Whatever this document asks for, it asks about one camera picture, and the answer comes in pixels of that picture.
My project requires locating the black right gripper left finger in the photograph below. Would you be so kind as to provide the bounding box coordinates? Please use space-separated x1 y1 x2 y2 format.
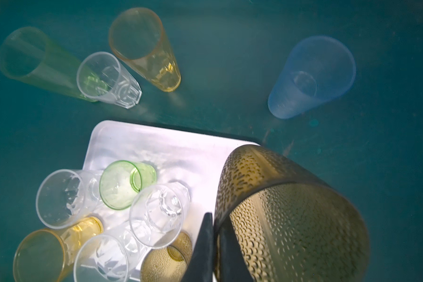
181 213 215 282

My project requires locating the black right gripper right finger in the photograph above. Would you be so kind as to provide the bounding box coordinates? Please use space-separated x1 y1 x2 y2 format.
217 217 254 282

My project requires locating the short brown textured cup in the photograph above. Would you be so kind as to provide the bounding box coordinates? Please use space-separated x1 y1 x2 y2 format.
140 231 193 282

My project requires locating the dark brown textured tall cup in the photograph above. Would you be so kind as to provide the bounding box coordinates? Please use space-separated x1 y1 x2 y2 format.
214 145 370 282

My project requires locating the clear faceted glass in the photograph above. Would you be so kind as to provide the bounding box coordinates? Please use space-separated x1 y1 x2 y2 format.
129 182 191 249
74 222 149 282
76 52 142 109
35 169 103 229

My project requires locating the short green glass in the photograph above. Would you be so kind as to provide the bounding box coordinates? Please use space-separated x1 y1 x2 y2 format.
99 160 157 210

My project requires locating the short yellow amber glass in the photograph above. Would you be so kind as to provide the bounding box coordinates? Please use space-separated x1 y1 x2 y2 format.
13 217 103 282

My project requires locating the tall green tumbler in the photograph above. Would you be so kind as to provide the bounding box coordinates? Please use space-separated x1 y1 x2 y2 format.
0 27 95 102

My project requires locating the pink plastic tray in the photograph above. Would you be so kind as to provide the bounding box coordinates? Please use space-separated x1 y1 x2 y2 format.
83 121 245 246

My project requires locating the frosted blue tall tumbler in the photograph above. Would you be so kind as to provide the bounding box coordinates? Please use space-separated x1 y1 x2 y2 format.
267 35 356 119

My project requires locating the tall amber tumbler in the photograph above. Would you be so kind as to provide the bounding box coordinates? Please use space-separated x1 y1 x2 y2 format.
108 7 182 92

